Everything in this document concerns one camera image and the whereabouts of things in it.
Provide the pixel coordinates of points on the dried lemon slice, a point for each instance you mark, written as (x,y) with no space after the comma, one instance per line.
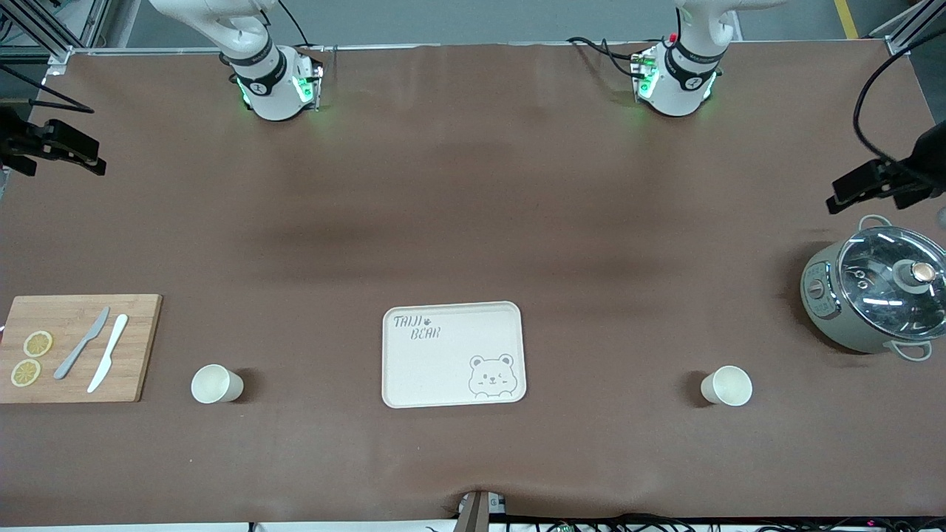
(38,343)
(26,373)

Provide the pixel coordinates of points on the white plastic knife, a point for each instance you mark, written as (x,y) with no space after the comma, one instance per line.
(109,351)

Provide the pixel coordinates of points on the brown grey table edge clamp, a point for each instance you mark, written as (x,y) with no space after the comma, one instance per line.
(477,513)

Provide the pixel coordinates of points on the bamboo cutting board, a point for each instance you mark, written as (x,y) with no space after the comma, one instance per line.
(144,332)

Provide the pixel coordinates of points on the brown table mat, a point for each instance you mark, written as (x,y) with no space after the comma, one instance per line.
(473,222)

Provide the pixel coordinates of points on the white paper-like cup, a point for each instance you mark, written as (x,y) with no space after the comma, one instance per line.
(728,386)
(214,384)

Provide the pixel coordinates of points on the beige bear print tray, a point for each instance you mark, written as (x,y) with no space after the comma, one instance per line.
(451,369)

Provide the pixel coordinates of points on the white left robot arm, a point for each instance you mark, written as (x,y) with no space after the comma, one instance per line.
(680,89)

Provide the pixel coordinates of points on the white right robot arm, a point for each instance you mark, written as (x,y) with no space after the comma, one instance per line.
(273,96)

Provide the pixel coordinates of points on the aluminium frame profile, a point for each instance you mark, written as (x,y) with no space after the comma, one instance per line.
(898,41)
(66,52)

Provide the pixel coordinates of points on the grey plastic knife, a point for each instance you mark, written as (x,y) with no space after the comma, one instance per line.
(77,347)

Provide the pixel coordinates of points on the grey-green electric pot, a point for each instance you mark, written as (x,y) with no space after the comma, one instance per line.
(831,318)

